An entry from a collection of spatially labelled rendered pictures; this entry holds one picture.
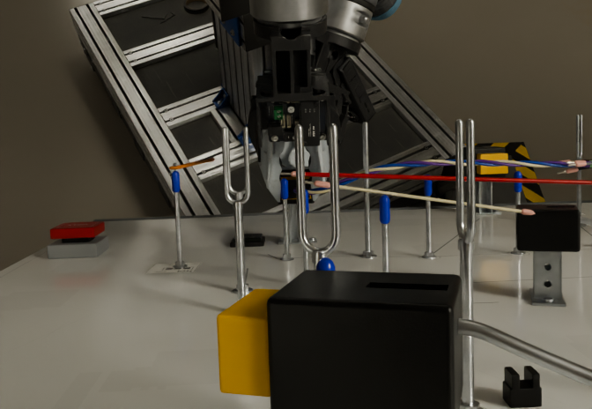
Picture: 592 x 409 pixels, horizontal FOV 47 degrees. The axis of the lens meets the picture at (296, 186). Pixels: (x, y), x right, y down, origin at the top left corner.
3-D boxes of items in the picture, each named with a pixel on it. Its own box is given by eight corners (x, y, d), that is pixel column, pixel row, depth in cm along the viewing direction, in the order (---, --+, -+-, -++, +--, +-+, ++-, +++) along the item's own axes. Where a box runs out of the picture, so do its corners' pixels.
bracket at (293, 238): (316, 240, 83) (314, 199, 83) (316, 243, 81) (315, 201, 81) (278, 241, 83) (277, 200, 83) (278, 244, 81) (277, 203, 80)
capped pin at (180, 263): (185, 264, 71) (180, 161, 70) (188, 267, 70) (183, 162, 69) (171, 266, 70) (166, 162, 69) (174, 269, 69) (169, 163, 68)
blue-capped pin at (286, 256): (293, 257, 73) (291, 177, 72) (293, 260, 71) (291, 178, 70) (279, 258, 73) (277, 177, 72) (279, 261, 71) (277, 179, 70)
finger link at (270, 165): (252, 220, 73) (259, 144, 68) (254, 193, 78) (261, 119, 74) (281, 223, 73) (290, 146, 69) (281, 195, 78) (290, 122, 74)
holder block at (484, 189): (480, 205, 110) (479, 145, 109) (506, 215, 98) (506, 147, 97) (452, 206, 110) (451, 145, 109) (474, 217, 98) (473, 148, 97)
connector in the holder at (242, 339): (271, 398, 21) (268, 317, 21) (218, 394, 22) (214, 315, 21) (303, 360, 25) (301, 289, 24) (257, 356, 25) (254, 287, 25)
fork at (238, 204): (228, 317, 51) (219, 127, 49) (230, 311, 52) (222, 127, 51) (255, 316, 51) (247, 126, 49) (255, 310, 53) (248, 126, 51)
